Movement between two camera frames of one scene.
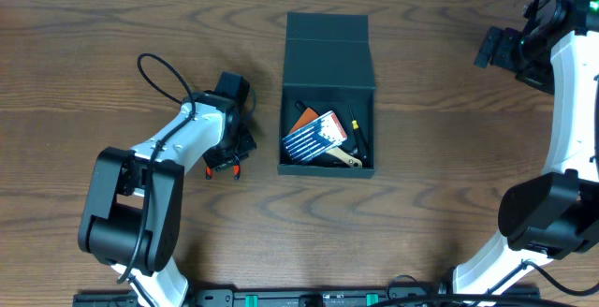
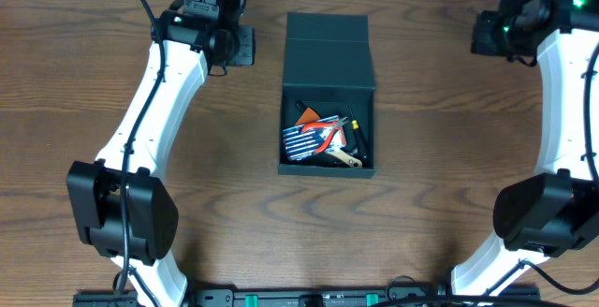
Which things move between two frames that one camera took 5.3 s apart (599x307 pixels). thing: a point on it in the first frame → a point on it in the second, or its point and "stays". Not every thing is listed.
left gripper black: (224, 160) → (244, 46)
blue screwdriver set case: (314, 138) stays
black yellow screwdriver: (358, 138) stays
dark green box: (328, 67) stays
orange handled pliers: (236, 172) → (335, 125)
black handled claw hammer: (301, 107) stays
